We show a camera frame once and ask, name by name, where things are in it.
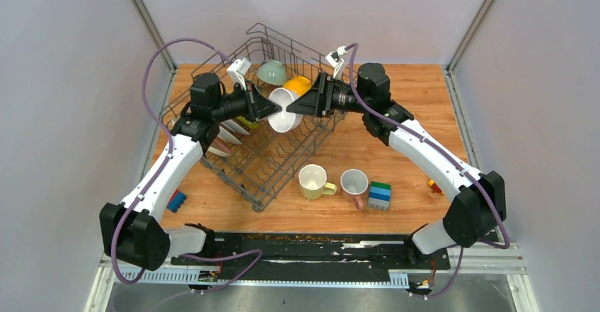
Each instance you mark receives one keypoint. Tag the yellow red blue toy block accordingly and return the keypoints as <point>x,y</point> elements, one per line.
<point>176,201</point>

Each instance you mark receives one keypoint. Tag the yellow mug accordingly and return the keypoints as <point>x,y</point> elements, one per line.
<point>313,182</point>

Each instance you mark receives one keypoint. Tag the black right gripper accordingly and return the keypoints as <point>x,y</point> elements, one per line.
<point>318,100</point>

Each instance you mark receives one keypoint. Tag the teal and yellow bowls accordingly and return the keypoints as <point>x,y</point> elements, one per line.
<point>273,72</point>

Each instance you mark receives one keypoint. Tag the white bowl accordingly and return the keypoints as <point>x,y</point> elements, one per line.
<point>284,121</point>

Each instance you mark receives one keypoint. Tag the pink mug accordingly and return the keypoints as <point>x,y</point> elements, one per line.
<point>355,185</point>

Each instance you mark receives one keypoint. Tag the green scalloped plate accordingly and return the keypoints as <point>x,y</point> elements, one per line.
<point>249,124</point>

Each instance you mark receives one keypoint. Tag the small red yellow green toy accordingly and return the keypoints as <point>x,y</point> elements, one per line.
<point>434,187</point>

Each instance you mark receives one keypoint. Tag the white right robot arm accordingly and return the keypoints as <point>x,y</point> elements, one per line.
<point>478,203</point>

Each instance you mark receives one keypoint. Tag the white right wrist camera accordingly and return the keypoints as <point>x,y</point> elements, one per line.
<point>336,59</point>

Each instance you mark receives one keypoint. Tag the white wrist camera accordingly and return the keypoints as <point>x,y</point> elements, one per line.
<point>237,71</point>
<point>336,59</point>

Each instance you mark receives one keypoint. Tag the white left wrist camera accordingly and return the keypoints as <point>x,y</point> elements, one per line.
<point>237,71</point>

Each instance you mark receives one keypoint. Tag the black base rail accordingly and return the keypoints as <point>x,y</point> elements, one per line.
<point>328,260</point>

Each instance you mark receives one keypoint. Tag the red and teal floral plate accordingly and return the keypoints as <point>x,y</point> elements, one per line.
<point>226,135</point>

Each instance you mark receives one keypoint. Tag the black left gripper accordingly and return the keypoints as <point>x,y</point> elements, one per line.
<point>258,107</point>

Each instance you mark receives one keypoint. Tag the green blue grey block stack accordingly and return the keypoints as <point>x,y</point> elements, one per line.
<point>379,196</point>

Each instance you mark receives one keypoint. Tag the grey wire dish rack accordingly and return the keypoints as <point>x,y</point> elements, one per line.
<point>265,161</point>

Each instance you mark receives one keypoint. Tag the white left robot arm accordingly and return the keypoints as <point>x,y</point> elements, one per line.
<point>131,230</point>

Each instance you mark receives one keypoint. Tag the yellow bowl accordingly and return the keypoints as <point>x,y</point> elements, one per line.
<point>299,85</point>

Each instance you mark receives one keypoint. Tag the cream and pink plate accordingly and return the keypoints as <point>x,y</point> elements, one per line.
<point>219,149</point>

